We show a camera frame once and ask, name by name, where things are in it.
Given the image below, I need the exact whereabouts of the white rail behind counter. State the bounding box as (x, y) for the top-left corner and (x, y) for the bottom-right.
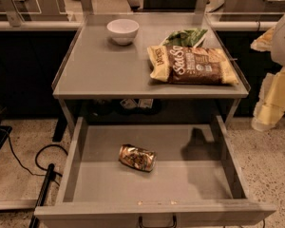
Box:
(0, 20), (279, 32)

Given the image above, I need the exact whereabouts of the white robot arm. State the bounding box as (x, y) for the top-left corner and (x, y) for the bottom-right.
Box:
(251, 14), (285, 131)

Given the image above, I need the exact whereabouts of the green snack bag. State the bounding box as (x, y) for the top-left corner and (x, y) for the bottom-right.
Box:
(161, 28), (207, 48)

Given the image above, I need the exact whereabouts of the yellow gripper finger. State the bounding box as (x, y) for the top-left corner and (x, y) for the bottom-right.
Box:
(251, 66), (285, 131)
(251, 28), (275, 52)

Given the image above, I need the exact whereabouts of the black floor cable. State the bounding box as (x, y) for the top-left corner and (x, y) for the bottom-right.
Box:
(0, 126), (69, 186)

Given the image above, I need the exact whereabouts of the grey counter cabinet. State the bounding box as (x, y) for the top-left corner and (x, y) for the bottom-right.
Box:
(53, 13), (249, 122)

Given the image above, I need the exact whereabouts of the black floor bar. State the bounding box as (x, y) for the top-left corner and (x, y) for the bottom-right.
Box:
(28, 163), (55, 228)

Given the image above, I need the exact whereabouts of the grey open top drawer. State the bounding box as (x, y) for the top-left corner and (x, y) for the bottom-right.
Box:
(35, 117), (276, 228)

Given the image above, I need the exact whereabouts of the brown yellow chip bag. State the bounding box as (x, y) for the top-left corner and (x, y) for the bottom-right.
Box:
(147, 46), (238, 85)

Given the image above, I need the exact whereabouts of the black drawer handle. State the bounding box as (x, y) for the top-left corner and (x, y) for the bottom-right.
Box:
(138, 216), (178, 228)

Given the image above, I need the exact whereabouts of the white ceramic bowl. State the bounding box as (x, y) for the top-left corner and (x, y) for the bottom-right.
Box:
(106, 19), (140, 46)

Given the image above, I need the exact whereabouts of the crushed orange soda can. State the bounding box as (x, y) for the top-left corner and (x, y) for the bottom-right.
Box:
(119, 144), (157, 172)

